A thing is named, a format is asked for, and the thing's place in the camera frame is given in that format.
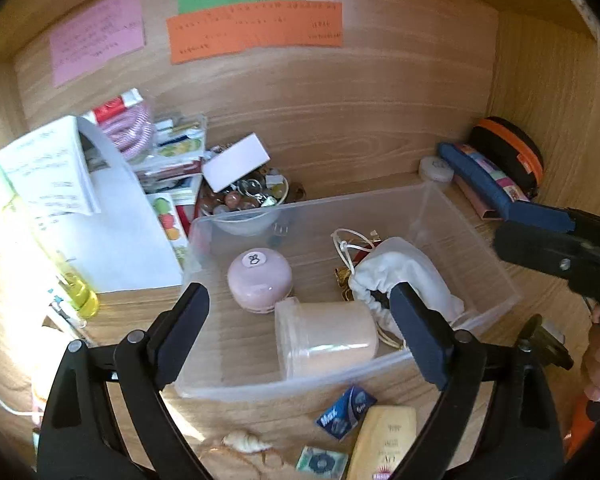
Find white round disc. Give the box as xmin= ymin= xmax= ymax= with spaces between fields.
xmin=419 ymin=156 xmax=455 ymax=183

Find pink flat box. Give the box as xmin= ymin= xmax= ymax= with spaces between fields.
xmin=452 ymin=176 xmax=503 ymax=222

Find white card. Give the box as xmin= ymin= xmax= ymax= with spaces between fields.
xmin=201 ymin=132 xmax=271 ymax=193

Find translucent jar with pink contents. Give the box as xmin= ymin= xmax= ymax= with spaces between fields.
xmin=274 ymin=296 xmax=380 ymax=380

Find white paper notepad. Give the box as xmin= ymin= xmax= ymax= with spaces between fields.
xmin=0 ymin=115 xmax=183 ymax=295

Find bowl of beads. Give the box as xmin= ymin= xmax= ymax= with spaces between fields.
xmin=200 ymin=142 xmax=306 ymax=237

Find small blue packet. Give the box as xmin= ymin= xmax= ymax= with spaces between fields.
xmin=315 ymin=385 xmax=378 ymax=442

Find pink coiled cord package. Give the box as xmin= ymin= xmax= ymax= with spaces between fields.
xmin=91 ymin=88 xmax=156 ymax=157

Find yellow liquid bottle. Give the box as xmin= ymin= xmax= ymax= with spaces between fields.
xmin=54 ymin=252 xmax=101 ymax=322

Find white drawstring pouch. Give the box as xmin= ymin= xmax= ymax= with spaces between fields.
xmin=331 ymin=229 xmax=466 ymax=333

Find navy blue pencil case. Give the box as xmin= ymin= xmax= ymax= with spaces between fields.
xmin=437 ymin=141 xmax=533 ymax=222

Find white cable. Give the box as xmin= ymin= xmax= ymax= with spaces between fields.
xmin=0 ymin=374 xmax=38 ymax=417

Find pink paper note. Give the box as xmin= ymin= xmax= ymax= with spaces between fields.
xmin=49 ymin=0 xmax=147 ymax=88

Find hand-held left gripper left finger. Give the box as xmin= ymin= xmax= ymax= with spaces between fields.
xmin=35 ymin=282 xmax=213 ymax=480

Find white seashell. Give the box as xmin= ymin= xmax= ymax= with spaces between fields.
xmin=222 ymin=431 xmax=273 ymax=455

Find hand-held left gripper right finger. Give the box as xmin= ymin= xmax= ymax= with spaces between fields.
xmin=387 ymin=282 xmax=567 ymax=480

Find small gold ornament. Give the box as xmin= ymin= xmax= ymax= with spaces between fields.
xmin=332 ymin=266 xmax=357 ymax=302

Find yellow cream tube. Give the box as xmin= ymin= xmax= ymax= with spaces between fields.
xmin=345 ymin=405 xmax=417 ymax=480

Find clear plastic storage box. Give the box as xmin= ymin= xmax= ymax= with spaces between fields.
xmin=172 ymin=180 xmax=525 ymax=403

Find black orange zip case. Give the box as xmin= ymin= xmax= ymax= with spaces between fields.
xmin=467 ymin=116 xmax=545 ymax=201

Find wooden desktop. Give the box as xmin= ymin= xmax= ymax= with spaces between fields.
xmin=0 ymin=0 xmax=600 ymax=480

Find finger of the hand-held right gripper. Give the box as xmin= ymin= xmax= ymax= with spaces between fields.
xmin=492 ymin=203 xmax=600 ymax=292
xmin=517 ymin=314 xmax=575 ymax=372

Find orange paper note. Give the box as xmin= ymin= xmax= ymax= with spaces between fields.
xmin=165 ymin=0 xmax=344 ymax=65

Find pink round case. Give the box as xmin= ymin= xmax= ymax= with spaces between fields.
xmin=227 ymin=250 xmax=294 ymax=314

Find clear sticker packet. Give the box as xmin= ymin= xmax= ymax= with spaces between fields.
xmin=135 ymin=114 xmax=208 ymax=196

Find fruit sticker sheet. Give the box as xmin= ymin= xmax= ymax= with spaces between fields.
xmin=147 ymin=191 xmax=193 ymax=271

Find small green packet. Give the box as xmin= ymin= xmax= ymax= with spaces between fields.
xmin=295 ymin=446 xmax=349 ymax=477

